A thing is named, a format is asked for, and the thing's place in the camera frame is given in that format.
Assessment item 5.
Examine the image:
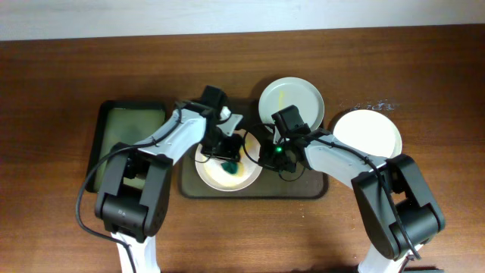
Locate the green yellow sponge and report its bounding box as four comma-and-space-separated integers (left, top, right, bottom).
221, 162, 239, 175

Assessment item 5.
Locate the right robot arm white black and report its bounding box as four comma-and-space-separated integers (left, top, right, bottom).
258, 130, 446, 272

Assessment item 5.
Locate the white plate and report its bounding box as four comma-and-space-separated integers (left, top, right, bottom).
194, 133, 262, 192
258, 77, 324, 130
333, 109, 402, 158

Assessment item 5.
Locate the large dark serving tray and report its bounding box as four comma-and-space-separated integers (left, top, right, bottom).
178, 99, 328, 199

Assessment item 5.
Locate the small black water tray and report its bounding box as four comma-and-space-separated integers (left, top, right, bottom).
87, 100, 166, 170

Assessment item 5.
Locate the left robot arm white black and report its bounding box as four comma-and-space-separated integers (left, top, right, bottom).
95, 103, 243, 272

